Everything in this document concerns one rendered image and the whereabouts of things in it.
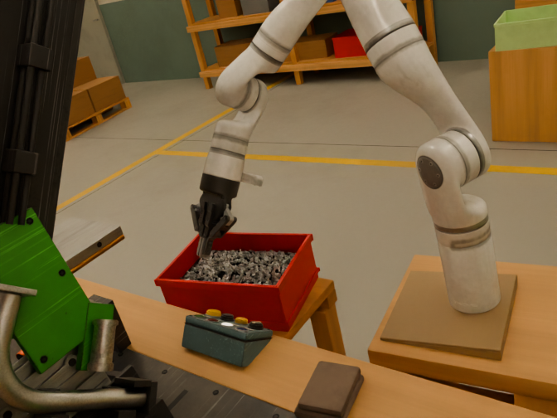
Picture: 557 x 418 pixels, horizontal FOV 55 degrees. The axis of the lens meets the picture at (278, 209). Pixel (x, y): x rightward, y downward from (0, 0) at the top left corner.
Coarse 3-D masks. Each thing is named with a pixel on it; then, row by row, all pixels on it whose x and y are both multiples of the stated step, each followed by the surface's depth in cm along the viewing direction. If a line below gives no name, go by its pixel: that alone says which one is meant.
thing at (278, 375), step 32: (96, 288) 129; (128, 320) 114; (160, 320) 112; (160, 352) 102; (192, 352) 100; (288, 352) 94; (320, 352) 93; (224, 384) 91; (256, 384) 89; (288, 384) 88; (384, 384) 83; (416, 384) 82; (352, 416) 79; (384, 416) 78; (416, 416) 77; (448, 416) 76; (480, 416) 75; (512, 416) 73; (544, 416) 72
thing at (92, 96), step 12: (84, 60) 701; (84, 72) 702; (84, 84) 700; (96, 84) 679; (108, 84) 689; (120, 84) 707; (72, 96) 641; (84, 96) 657; (96, 96) 673; (108, 96) 689; (120, 96) 708; (72, 108) 641; (84, 108) 657; (96, 108) 674; (108, 108) 687; (72, 120) 641; (84, 120) 654; (96, 120) 673; (84, 132) 655
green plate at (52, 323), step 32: (0, 224) 75; (32, 224) 78; (0, 256) 74; (32, 256) 77; (32, 288) 77; (64, 288) 80; (32, 320) 76; (64, 320) 79; (32, 352) 76; (64, 352) 79
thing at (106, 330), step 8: (96, 320) 80; (104, 320) 80; (112, 320) 81; (96, 328) 80; (104, 328) 80; (112, 328) 81; (96, 336) 80; (104, 336) 80; (112, 336) 81; (96, 344) 80; (104, 344) 80; (112, 344) 81; (96, 352) 79; (104, 352) 80; (112, 352) 81; (96, 360) 79; (104, 360) 79; (112, 360) 81; (88, 368) 79; (96, 368) 79; (104, 368) 79; (112, 368) 80
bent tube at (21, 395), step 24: (0, 288) 70; (24, 288) 72; (0, 312) 70; (0, 336) 70; (0, 360) 69; (0, 384) 69; (24, 384) 72; (24, 408) 71; (48, 408) 73; (72, 408) 75; (96, 408) 78; (120, 408) 81
